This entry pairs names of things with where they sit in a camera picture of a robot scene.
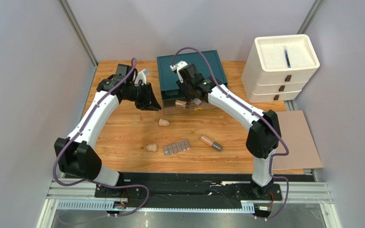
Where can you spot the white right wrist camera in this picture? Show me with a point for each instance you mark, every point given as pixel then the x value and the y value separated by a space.
pixel 175 68

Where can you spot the teal drawer organizer box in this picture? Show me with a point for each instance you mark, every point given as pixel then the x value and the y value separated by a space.
pixel 170 90

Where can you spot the beige foundation bottle black pump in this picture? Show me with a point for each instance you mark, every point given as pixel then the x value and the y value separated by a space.
pixel 184 104

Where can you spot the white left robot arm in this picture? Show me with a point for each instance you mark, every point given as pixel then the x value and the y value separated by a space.
pixel 76 154

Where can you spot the beige foundation bottle grey cap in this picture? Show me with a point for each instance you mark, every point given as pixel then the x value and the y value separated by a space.
pixel 210 142

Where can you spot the white three-drawer cabinet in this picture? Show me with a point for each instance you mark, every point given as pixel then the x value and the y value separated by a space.
pixel 266 77

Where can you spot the black table edge rail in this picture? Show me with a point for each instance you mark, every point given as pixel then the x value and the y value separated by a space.
pixel 189 190

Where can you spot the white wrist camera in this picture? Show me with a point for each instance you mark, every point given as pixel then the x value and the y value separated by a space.
pixel 175 68
pixel 140 78

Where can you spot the pink flat board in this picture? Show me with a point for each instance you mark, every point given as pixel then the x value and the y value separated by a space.
pixel 296 134

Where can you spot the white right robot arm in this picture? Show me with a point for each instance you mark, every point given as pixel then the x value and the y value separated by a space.
pixel 263 127

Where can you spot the beige makeup sponge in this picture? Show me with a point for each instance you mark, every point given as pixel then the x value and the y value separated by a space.
pixel 163 122
pixel 152 148

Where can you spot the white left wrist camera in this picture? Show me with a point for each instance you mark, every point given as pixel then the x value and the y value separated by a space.
pixel 140 78

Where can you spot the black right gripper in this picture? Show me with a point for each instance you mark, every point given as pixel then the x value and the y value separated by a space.
pixel 188 93

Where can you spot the dark blue pen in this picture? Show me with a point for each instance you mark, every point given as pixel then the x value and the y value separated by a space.
pixel 287 56

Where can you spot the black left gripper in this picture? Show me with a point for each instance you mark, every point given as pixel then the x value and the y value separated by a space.
pixel 150 102

